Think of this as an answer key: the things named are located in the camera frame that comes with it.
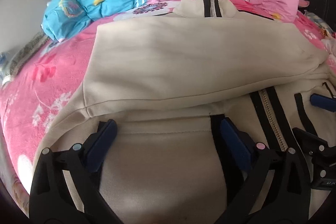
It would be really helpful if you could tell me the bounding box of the pink floral bed sheet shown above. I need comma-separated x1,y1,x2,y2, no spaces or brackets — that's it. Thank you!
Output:
1,0,335,215

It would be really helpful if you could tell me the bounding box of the blue patterned quilt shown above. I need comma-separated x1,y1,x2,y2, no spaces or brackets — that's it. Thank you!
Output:
42,0,147,42

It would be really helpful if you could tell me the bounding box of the beige jacket with black stripes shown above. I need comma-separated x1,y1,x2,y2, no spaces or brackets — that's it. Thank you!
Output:
35,16,335,223

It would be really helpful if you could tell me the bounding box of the grey knitted cloth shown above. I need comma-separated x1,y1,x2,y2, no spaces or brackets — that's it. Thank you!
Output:
1,32,50,86

